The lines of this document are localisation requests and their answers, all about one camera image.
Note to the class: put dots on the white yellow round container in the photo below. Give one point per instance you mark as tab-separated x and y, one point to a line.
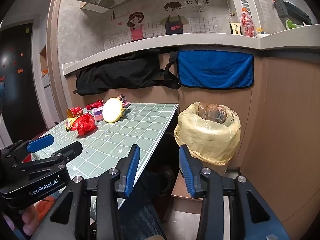
112	110

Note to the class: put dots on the person's leg in dark jeans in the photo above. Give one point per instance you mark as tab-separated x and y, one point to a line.
140	217

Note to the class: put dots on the red wrapper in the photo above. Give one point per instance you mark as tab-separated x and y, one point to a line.
95	104

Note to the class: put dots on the plastic bottle with red label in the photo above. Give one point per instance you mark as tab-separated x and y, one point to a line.
247	22

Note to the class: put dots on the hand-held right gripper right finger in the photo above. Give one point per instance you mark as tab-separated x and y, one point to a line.
187	172

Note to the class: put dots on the green dish item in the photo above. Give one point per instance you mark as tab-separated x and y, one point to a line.
291	24

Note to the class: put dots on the sauce bottle with yellow label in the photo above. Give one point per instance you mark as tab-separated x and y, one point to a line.
235	27

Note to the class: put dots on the grey utensil holder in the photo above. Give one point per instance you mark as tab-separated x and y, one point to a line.
280	8

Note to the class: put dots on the brown plastic bag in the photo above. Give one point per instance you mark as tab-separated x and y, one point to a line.
212	113

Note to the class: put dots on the purple cup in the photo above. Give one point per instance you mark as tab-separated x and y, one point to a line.
99	116

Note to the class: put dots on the black jacket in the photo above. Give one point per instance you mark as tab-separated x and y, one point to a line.
117	73

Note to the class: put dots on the red drink can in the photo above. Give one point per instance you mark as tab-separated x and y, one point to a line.
74	112

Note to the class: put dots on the bin with yellow liner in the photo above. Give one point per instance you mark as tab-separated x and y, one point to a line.
207	137

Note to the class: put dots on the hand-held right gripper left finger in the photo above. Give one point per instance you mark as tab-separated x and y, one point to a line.
131	171

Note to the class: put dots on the red plastic bag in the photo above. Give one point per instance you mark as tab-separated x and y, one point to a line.
83	125

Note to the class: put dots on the white kitchen counter ledge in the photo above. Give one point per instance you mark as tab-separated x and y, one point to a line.
175	41

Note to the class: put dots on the group of fridge magnets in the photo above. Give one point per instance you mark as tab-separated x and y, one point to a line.
22	54

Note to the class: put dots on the black refrigerator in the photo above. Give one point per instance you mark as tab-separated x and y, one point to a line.
15	92

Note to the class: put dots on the cartoon wall sticker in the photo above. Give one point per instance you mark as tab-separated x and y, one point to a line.
172	17

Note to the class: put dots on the blue towel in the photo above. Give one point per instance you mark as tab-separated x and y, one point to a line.
215	70

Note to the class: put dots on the dark pink snack wrapper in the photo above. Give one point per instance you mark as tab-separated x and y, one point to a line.
123	100

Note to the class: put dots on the person's left hand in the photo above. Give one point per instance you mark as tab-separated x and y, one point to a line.
21	223

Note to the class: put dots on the green checked tablecloth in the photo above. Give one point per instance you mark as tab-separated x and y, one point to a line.
120	135

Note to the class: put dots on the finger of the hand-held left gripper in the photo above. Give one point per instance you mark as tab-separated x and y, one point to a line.
71	150
41	142

